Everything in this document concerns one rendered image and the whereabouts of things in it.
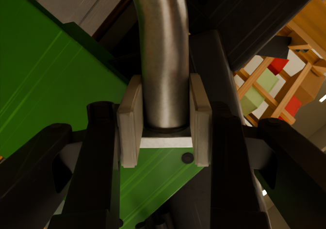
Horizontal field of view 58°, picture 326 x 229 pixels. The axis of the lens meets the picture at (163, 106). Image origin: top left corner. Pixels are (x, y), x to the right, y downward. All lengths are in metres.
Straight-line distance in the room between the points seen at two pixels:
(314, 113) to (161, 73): 9.53
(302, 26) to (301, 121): 8.72
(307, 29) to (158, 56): 0.84
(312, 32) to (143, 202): 0.82
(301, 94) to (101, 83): 4.08
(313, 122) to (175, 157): 9.53
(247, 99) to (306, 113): 6.22
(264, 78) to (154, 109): 3.63
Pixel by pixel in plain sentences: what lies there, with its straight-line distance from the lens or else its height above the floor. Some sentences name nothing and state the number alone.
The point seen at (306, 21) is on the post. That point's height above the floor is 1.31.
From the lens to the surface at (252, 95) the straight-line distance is 3.55.
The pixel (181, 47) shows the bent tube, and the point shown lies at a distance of 0.17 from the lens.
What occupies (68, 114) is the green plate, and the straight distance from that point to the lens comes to 0.23.
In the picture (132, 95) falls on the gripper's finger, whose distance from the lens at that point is 0.15.
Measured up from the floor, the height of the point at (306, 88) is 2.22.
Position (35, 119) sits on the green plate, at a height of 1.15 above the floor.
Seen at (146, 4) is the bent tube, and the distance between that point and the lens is 0.17.
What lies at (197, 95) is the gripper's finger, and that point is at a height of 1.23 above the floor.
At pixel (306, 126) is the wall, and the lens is 9.73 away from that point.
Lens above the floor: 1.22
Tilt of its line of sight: 2 degrees down
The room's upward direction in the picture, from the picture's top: 135 degrees clockwise
